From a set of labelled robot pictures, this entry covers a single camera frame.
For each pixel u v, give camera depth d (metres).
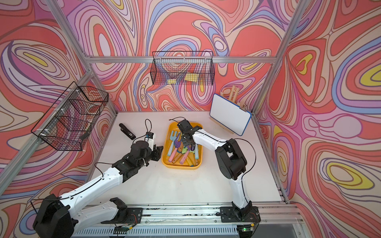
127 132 1.03
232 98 0.92
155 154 0.72
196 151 0.92
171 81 0.82
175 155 0.93
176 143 0.99
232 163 0.52
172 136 1.01
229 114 0.91
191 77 0.91
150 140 0.71
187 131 0.73
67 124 0.74
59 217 0.38
